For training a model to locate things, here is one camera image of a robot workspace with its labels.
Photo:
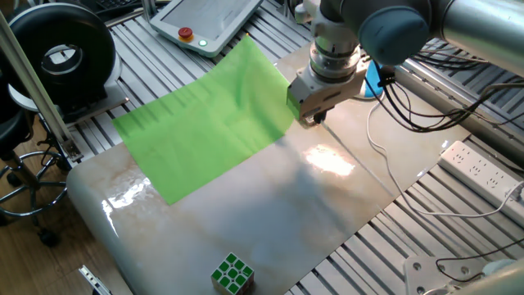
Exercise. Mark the aluminium profile post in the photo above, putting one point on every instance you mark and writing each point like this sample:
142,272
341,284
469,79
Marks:
37,90

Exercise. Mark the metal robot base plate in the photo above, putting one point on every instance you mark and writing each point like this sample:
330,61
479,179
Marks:
425,274

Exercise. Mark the black swivel stool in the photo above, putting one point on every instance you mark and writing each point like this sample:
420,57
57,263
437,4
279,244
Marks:
12,131

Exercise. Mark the grey Schunk gripper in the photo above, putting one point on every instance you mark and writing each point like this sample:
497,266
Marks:
323,96

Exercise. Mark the marble pattern board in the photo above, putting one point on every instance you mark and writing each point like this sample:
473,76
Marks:
266,221

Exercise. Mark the green flag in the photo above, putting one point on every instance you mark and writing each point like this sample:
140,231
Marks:
204,127

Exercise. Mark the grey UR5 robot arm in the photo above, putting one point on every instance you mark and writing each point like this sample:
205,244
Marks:
393,37

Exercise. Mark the aluminium bar with bracket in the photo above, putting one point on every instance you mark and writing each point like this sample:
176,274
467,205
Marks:
94,280

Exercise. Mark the blue and white desk lamp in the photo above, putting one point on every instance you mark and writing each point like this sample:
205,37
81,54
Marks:
374,82

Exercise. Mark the grey teach pendant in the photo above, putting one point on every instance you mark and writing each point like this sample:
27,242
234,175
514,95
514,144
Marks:
204,20

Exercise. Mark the white power strip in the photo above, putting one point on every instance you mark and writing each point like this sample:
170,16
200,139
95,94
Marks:
475,172

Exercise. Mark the black keyboard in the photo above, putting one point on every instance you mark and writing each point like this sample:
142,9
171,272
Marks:
116,4

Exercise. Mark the Rubik's cube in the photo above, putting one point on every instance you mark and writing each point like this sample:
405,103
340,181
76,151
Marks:
232,274

